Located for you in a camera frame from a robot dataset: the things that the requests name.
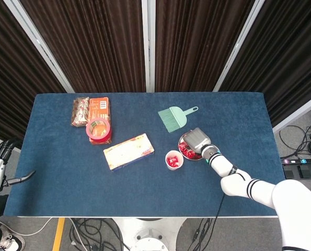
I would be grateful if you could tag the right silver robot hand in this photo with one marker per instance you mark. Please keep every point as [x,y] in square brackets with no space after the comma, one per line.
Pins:
[197,139]

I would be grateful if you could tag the silver metal plate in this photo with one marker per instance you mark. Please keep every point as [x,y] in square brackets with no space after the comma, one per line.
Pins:
[182,141]

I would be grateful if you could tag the mint green hand brush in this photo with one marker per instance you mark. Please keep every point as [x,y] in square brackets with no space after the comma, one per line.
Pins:
[176,117]

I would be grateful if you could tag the white paper cup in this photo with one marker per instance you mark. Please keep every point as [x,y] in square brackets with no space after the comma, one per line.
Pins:
[174,169]

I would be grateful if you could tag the long yellow blue box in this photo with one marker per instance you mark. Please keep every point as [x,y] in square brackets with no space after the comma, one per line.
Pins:
[129,153]

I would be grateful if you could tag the blue table cloth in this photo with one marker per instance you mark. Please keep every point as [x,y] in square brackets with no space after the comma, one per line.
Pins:
[144,188]

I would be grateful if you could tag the black white sneaker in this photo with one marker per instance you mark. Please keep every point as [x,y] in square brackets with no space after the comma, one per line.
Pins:
[12,241]

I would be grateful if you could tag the yellow floor tape strip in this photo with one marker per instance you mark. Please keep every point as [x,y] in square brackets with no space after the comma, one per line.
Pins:
[58,235]

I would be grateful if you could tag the brown fabric divider panel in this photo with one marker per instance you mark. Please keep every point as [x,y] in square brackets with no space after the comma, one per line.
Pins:
[9,65]
[288,52]
[197,44]
[92,44]

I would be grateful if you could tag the red tape roll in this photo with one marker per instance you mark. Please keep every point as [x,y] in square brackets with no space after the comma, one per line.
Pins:
[100,138]

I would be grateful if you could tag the orange cardboard box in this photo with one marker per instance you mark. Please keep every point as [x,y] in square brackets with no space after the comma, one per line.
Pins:
[99,107]

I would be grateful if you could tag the beige red snack packet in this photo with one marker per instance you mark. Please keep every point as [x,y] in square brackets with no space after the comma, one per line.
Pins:
[79,112]

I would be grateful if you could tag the black numbered pedal strip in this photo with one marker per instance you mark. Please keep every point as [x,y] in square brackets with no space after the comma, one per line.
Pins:
[301,171]

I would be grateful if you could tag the white table frame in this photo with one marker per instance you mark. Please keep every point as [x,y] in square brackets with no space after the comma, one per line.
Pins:
[144,217]

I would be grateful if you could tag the white divider frame post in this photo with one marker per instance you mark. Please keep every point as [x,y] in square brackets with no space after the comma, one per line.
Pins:
[299,113]
[237,44]
[36,39]
[148,52]

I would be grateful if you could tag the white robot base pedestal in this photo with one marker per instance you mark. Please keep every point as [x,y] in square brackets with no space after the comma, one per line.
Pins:
[150,235]

